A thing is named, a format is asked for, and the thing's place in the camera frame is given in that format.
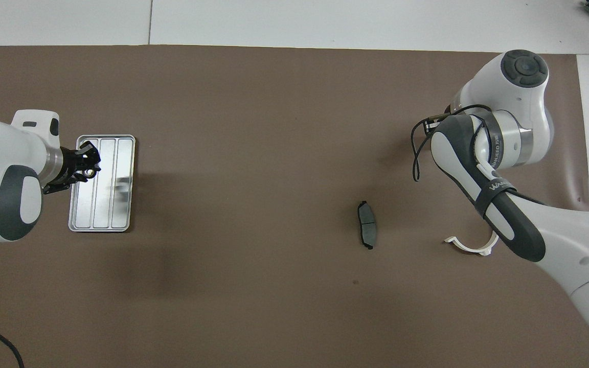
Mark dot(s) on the white curved plastic bracket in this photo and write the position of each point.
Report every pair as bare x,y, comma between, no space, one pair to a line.
471,249

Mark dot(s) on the long dark grey brake pad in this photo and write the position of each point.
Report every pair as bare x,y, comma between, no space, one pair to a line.
367,225

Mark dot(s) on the silver metal tray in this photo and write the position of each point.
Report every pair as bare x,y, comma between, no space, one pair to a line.
115,204

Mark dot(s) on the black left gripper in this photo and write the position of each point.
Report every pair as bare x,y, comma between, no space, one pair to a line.
72,163

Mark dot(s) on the brown paper mat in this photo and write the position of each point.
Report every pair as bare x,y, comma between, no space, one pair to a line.
274,306

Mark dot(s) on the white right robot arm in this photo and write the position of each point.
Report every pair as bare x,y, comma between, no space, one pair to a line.
570,240

